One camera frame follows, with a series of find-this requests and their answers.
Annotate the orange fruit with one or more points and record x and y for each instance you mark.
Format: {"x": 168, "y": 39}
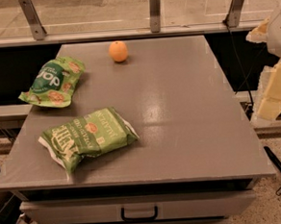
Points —
{"x": 118, "y": 51}

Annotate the grey drawer with black handle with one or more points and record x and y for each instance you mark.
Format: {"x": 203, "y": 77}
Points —
{"x": 139, "y": 208}

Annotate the middle metal rail bracket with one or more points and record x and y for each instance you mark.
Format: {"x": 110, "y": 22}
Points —
{"x": 155, "y": 15}

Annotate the metal rail bracket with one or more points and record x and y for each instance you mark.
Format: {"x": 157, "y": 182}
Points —
{"x": 232, "y": 19}
{"x": 155, "y": 15}
{"x": 31, "y": 15}

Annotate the right metal rail bracket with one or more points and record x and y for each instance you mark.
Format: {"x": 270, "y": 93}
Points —
{"x": 232, "y": 19}

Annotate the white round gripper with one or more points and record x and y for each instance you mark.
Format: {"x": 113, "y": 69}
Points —
{"x": 280, "y": 36}

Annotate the green jalapeno chip bag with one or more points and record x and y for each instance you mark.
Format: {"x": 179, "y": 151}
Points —
{"x": 91, "y": 136}

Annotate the left metal rail bracket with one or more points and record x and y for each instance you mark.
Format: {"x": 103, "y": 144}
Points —
{"x": 31, "y": 15}

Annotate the green pop chip bag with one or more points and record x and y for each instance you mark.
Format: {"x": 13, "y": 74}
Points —
{"x": 55, "y": 83}

